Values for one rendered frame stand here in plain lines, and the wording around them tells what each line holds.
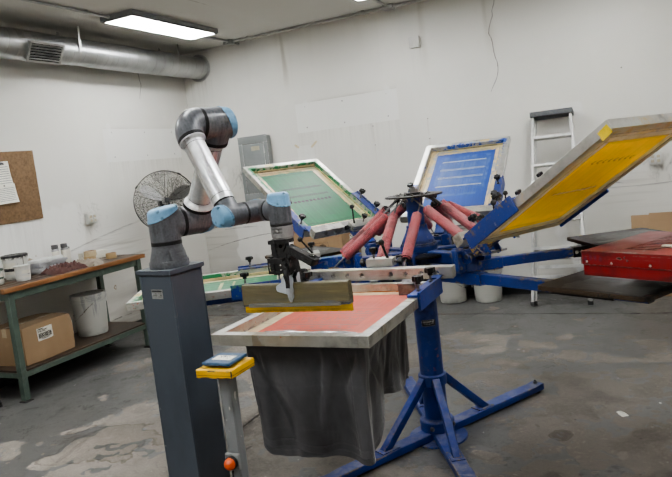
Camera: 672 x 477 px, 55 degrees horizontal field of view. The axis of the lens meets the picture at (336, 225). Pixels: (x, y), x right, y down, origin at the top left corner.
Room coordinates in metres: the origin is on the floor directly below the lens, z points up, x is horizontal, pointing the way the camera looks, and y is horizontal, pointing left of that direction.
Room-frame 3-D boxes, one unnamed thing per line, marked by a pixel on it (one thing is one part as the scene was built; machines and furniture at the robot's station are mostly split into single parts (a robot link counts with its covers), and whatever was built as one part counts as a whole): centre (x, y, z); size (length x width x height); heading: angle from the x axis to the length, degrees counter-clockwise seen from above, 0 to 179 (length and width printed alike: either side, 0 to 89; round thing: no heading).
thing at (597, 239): (3.41, -1.08, 0.91); 1.34 x 0.40 x 0.08; 95
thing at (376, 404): (2.26, -0.13, 0.74); 0.46 x 0.04 x 0.42; 155
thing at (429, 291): (2.50, -0.32, 0.98); 0.30 x 0.05 x 0.07; 155
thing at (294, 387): (2.14, 0.16, 0.74); 0.45 x 0.03 x 0.43; 65
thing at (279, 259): (2.15, 0.19, 1.23); 0.09 x 0.08 x 0.12; 64
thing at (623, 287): (2.80, -0.80, 0.91); 1.34 x 0.40 x 0.08; 35
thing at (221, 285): (3.28, 0.49, 1.05); 1.08 x 0.61 x 0.23; 95
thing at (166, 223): (2.48, 0.65, 1.37); 0.13 x 0.12 x 0.14; 132
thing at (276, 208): (2.15, 0.18, 1.39); 0.09 x 0.08 x 0.11; 42
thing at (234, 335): (2.40, 0.04, 0.97); 0.79 x 0.58 x 0.04; 155
